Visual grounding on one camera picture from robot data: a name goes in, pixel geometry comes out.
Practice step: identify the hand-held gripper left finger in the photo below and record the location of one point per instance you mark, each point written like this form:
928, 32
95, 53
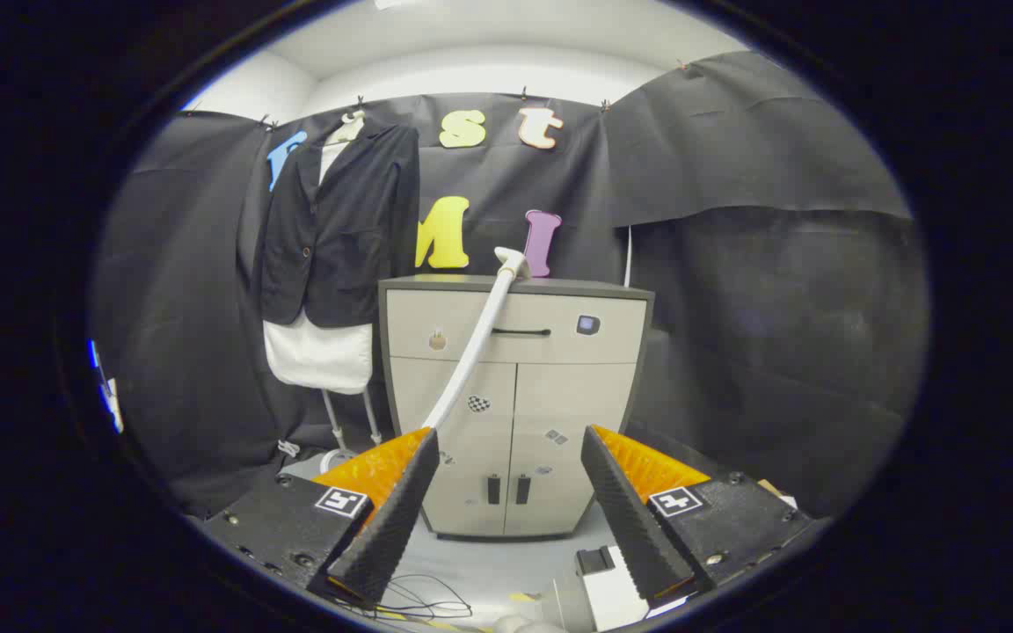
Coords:
388, 527

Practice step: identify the cream steamer hanger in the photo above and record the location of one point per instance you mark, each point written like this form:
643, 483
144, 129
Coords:
350, 127

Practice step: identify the black backdrop cloth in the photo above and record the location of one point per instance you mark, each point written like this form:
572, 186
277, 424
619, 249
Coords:
735, 308

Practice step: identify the blue and white object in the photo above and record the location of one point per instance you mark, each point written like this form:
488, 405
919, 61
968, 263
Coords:
106, 387

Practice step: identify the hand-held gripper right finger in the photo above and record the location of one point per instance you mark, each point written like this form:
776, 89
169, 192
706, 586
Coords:
630, 519

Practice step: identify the white box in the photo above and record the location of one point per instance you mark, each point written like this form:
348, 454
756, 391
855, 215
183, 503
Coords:
616, 598

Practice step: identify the metal steamer stand pole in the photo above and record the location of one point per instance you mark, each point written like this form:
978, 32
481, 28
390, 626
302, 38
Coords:
372, 418
334, 422

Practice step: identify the white garment steamer head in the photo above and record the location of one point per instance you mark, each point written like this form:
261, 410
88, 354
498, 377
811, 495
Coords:
489, 321

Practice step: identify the beige cabinet with dark top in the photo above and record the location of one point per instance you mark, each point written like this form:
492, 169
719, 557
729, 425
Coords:
559, 404

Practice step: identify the white steamer ironing board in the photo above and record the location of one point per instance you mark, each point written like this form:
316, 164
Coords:
317, 356

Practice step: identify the black suit jacket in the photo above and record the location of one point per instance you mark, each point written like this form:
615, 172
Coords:
339, 237

